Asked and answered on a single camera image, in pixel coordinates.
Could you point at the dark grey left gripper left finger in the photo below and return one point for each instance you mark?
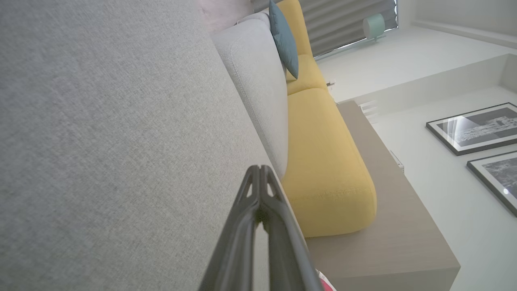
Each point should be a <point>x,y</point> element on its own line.
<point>234,250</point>

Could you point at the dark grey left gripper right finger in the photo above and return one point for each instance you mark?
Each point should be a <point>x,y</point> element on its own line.
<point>288,258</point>

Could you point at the red basketball shorts white trim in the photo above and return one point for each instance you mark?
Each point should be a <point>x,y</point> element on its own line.
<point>326,283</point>

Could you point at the yellow sofa back cushion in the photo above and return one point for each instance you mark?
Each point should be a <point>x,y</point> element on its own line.
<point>309,72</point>
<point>327,169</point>

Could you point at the light wooden sideboard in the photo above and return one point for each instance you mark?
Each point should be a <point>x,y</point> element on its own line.
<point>387,242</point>

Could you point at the grey fabric sofa seat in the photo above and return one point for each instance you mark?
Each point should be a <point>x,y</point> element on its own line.
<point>101,141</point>

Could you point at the blue throw pillow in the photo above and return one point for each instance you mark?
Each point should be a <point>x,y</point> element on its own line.
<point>284,40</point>

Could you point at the black framed monochrome picture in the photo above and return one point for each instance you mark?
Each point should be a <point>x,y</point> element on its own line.
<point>501,178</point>
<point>476,129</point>

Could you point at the grey window blinds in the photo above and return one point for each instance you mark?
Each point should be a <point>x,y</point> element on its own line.
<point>343,20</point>

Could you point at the mint green round lamp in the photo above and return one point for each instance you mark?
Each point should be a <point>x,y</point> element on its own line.
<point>373,26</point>

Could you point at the small white wall plate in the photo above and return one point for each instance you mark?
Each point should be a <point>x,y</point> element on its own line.
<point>397,161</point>

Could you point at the white slatted wall vent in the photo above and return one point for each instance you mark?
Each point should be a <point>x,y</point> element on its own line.
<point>368,112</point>

